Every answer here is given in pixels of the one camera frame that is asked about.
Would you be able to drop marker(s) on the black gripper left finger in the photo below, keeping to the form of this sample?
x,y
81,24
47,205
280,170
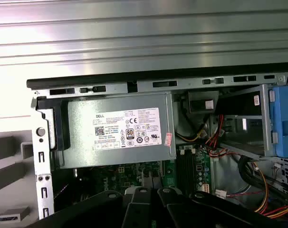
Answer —
x,y
139,209

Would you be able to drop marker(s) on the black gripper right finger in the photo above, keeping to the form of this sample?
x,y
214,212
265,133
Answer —
x,y
172,209

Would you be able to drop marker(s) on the green motherboard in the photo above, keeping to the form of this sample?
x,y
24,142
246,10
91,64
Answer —
x,y
169,177

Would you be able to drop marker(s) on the black RAM slot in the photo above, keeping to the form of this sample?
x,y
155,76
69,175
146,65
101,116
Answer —
x,y
180,171
193,171
184,171
189,171

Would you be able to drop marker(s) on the cream four pin connector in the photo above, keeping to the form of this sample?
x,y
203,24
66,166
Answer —
x,y
121,169

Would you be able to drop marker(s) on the grey power supply unit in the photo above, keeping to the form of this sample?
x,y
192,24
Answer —
x,y
87,142

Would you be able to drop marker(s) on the black open PC case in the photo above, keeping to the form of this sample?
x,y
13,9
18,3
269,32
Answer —
x,y
47,166

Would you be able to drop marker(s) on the tall metal drive cage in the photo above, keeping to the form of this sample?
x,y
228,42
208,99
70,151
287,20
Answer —
x,y
265,118

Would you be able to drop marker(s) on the grey parts rack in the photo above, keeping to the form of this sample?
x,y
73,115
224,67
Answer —
x,y
6,145

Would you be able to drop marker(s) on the blue plastic drive bracket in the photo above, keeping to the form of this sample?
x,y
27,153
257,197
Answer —
x,y
284,107

